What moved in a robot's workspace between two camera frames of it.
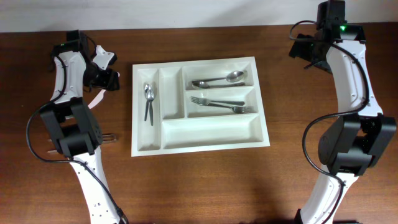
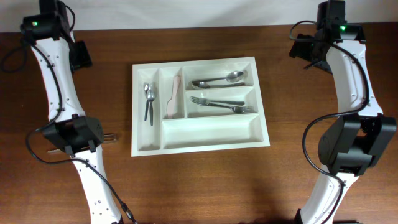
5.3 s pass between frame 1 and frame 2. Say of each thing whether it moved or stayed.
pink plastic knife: moved
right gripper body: stayed
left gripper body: moved
